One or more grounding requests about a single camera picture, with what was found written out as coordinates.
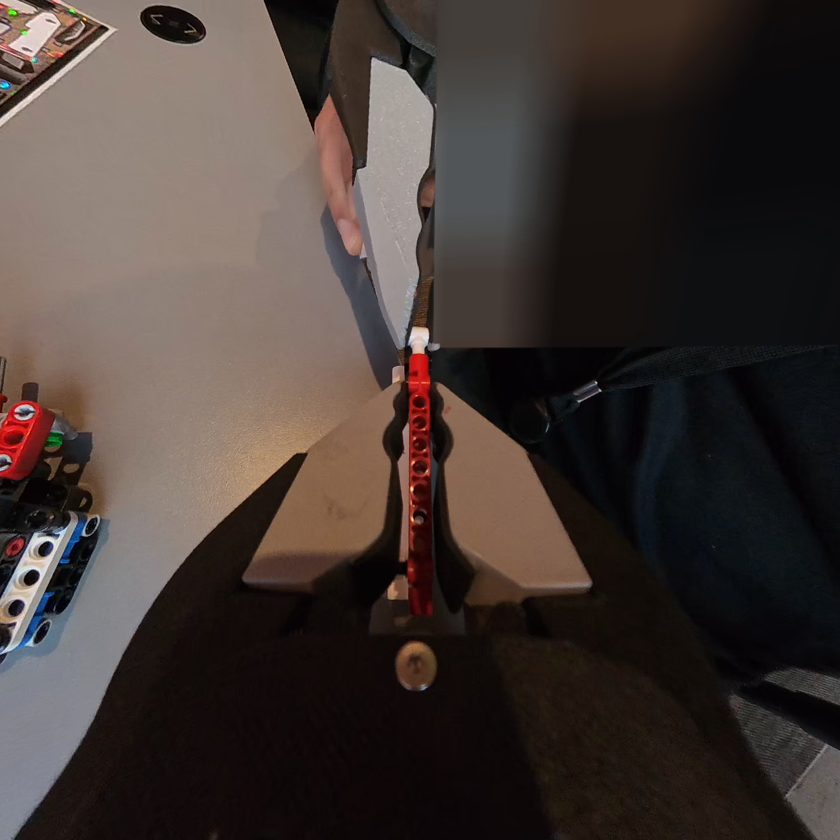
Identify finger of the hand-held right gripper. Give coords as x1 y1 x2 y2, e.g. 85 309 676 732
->
353 56 438 350

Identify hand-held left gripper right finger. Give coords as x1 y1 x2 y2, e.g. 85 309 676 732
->
430 382 594 603

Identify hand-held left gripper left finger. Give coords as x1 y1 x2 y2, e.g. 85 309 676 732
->
241 386 411 598

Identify red brick beam with holes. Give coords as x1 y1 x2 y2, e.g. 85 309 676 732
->
404 351 437 618

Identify black oval desk control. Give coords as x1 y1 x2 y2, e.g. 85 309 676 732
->
140 4 207 46

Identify grey desk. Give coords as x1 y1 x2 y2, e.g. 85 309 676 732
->
0 0 412 840

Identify person's right hand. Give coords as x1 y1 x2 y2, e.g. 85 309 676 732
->
312 94 366 258

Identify person's black top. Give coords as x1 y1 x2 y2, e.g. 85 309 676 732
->
433 348 840 729

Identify brick car model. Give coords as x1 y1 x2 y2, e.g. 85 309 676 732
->
0 354 104 658

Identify holographic sticker sheet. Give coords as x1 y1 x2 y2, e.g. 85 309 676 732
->
0 0 119 130

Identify grey fabric chair seat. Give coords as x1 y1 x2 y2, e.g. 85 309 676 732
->
727 666 840 821

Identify black lanyard strap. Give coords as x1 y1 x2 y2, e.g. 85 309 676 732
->
507 346 840 446

